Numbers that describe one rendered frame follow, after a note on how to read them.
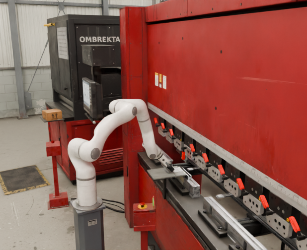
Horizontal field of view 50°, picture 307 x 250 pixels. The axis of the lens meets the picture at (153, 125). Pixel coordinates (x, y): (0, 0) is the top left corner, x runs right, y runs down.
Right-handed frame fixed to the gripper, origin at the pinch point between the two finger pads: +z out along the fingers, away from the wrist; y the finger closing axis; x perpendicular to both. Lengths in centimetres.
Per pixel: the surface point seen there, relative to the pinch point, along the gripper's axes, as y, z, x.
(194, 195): -26.1, 15.2, 2.5
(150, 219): -22.6, 4.7, 37.7
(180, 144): -4.7, -11.7, -17.9
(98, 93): 102, -56, -5
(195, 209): -40.3, 12.4, 9.1
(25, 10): 691, -175, -45
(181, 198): -23.0, 11.0, 10.8
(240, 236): -88, 8, 3
